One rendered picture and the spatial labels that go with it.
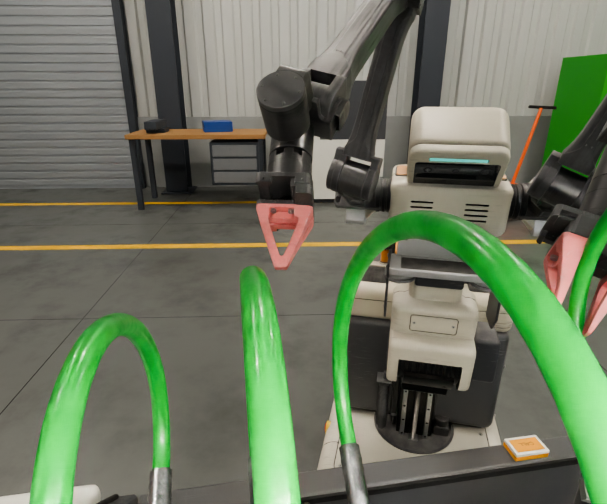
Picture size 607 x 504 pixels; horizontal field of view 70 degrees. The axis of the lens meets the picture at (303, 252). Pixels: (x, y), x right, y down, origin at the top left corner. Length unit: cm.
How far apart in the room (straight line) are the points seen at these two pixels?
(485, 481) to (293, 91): 57
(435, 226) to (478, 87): 680
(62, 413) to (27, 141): 721
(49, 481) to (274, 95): 42
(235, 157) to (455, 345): 433
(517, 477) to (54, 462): 64
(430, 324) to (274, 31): 565
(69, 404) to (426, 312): 105
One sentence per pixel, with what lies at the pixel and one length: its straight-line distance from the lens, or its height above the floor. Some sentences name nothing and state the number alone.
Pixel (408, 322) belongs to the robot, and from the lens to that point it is 120.
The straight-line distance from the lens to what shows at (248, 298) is 18.
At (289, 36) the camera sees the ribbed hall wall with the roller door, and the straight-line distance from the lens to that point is 646.
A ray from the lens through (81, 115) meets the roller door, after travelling 700.
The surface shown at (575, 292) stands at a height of 126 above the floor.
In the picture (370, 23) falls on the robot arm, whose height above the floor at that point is 152.
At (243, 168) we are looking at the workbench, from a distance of 525.
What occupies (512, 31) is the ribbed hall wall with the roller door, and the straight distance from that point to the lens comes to 719.
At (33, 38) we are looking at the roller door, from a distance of 718.
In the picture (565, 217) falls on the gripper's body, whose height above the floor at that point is 132.
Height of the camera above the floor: 144
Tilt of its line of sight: 21 degrees down
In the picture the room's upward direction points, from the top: straight up
